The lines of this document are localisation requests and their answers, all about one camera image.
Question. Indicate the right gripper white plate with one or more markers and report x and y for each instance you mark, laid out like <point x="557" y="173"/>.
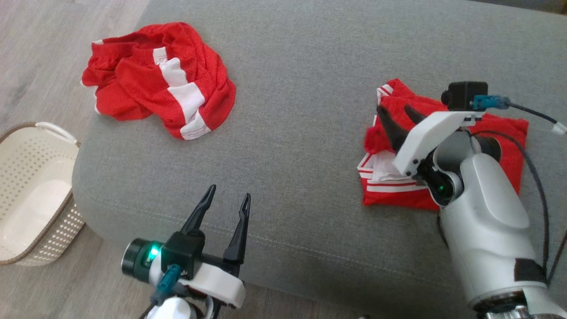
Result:
<point x="427" y="137"/>

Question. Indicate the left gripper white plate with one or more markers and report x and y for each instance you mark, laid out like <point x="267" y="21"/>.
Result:
<point x="221" y="283"/>

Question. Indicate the red white-striped jersey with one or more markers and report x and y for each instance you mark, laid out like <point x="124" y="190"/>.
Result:
<point x="509" y="141"/>

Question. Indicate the red Bulls 23 shorts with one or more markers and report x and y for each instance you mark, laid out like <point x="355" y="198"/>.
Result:
<point x="133" y="84"/>

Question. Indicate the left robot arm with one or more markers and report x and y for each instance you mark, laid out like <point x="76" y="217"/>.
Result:
<point x="170" y="305"/>

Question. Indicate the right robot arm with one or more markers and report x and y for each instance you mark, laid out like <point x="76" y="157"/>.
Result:
<point x="487" y="230"/>

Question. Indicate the large grey sofa seat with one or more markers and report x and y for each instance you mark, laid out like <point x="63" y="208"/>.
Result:
<point x="301" y="110"/>

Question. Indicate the white perforated laundry basket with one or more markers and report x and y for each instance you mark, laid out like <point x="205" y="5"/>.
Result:
<point x="40" y="177"/>

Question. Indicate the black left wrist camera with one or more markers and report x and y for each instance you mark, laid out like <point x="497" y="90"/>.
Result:
<point x="184" y="252"/>

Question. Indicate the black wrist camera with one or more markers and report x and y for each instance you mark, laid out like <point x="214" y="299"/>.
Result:
<point x="184" y="252"/>
<point x="463" y="95"/>

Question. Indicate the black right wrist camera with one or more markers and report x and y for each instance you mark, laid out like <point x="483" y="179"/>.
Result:
<point x="463" y="95"/>

